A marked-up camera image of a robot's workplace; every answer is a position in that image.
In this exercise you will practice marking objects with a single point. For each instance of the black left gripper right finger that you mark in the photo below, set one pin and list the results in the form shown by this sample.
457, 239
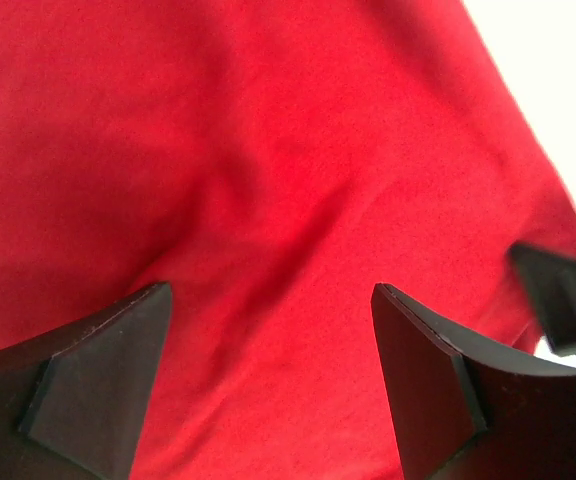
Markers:
464, 406

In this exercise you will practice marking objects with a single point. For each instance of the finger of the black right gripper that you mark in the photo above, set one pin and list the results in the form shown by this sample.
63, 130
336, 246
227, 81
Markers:
549, 280

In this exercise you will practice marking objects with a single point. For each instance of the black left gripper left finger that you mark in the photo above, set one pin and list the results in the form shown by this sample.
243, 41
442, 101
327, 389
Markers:
73, 400

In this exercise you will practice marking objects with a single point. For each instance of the dark red t shirt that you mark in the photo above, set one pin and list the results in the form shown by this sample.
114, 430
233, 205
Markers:
272, 161

